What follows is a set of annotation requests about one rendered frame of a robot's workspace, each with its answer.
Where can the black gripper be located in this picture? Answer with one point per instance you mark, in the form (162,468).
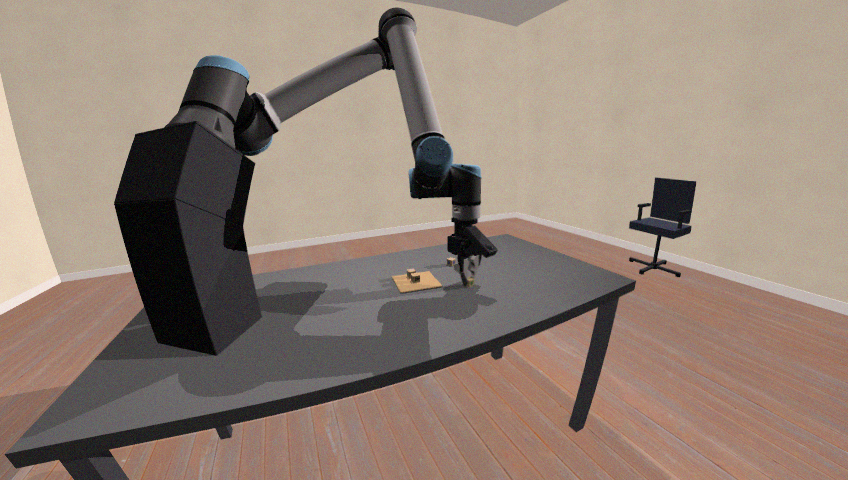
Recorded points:
(460,245)

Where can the tan flat mat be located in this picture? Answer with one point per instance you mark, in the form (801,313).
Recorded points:
(405,285)

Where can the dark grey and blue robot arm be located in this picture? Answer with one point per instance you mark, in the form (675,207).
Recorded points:
(217,97)

